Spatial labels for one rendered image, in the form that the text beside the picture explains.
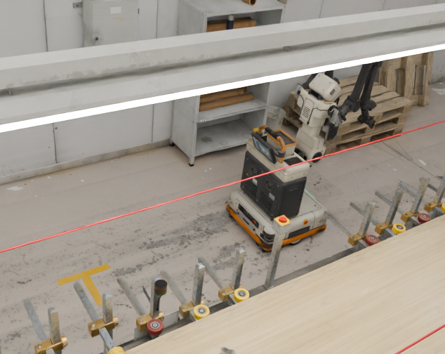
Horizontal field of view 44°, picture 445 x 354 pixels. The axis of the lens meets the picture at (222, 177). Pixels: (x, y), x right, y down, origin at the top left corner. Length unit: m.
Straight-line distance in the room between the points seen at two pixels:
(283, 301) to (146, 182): 2.58
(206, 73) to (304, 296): 1.70
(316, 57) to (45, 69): 0.92
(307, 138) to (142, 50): 3.07
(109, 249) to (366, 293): 2.18
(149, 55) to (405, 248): 2.41
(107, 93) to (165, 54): 0.20
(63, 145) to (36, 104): 3.81
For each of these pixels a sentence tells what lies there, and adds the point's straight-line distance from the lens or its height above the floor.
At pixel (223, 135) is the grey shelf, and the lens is 5.79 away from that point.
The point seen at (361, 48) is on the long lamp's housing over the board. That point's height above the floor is 2.36.
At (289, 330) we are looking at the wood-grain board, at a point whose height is 0.90.
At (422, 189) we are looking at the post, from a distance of 3.88.
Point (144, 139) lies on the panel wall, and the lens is 5.62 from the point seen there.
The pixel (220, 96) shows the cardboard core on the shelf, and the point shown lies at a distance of 5.58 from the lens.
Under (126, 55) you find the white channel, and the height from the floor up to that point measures 2.45.
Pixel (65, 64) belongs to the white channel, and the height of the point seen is 2.45.
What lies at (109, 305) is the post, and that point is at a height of 1.09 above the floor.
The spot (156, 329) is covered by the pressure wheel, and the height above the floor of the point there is 0.91.
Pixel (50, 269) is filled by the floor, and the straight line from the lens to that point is 4.38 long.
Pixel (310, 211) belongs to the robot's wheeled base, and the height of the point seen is 0.28.
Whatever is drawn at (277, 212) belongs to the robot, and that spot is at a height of 0.41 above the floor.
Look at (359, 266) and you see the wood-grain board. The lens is 3.32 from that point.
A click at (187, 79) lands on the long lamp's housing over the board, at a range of 1.63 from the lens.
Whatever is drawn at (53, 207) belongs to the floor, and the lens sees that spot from 4.95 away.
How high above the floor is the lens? 3.04
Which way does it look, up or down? 34 degrees down
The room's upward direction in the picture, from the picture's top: 7 degrees clockwise
